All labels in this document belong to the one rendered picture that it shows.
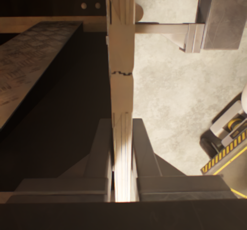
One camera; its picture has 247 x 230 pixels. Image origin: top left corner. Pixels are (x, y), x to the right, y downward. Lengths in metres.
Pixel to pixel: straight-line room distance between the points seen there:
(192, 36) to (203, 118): 1.11
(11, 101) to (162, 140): 1.16
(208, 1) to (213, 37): 0.05
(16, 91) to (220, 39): 0.34
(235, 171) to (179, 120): 0.44
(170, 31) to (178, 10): 0.82
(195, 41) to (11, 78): 0.34
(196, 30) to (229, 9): 0.04
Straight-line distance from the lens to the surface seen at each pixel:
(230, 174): 1.28
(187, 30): 0.27
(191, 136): 1.41
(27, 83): 0.38
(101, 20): 0.87
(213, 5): 0.27
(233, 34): 0.29
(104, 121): 0.15
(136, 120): 0.15
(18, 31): 0.98
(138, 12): 0.27
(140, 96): 1.15
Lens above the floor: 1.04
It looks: 63 degrees down
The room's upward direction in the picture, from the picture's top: 177 degrees clockwise
